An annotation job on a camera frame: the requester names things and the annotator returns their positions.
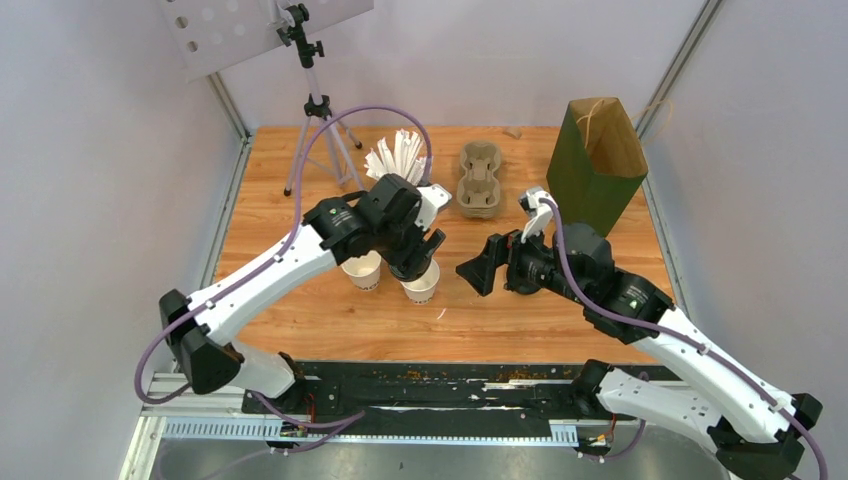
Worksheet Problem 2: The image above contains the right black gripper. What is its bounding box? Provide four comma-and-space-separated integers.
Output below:
455, 216, 588, 306

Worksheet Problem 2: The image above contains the cardboard cup carrier tray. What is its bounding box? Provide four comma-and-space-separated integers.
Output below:
456, 141, 502, 219

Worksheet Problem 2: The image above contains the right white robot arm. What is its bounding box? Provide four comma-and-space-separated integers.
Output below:
456, 223, 822, 479

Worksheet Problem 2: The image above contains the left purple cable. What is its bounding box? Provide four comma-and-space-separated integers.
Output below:
134, 104, 435, 407

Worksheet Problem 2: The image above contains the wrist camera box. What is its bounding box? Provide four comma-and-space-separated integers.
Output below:
415, 184, 452, 231
519, 186, 556, 243

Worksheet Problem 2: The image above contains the white paper cup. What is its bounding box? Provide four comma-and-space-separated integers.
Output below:
401, 260, 441, 304
340, 251, 382, 291

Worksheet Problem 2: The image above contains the white perforated panel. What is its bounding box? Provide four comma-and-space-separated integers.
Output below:
157, 0, 374, 81

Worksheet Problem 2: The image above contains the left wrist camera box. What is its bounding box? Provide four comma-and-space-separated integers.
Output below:
415, 184, 452, 231

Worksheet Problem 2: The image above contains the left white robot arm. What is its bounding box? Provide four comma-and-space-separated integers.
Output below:
158, 174, 452, 413

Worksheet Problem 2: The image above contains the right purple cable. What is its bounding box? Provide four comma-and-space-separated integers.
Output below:
537, 197, 829, 480

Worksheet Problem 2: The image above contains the white wrapped straws bundle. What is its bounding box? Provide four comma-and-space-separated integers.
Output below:
365, 129, 426, 185

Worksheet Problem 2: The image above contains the purple cable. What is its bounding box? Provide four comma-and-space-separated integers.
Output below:
537, 197, 829, 480
134, 104, 435, 407

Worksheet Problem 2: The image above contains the silver camera tripod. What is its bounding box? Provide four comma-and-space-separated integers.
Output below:
271, 1, 363, 196

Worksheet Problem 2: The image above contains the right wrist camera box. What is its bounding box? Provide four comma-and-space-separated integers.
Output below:
519, 186, 556, 243

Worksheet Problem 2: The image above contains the green paper bag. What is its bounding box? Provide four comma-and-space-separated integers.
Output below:
546, 97, 648, 237

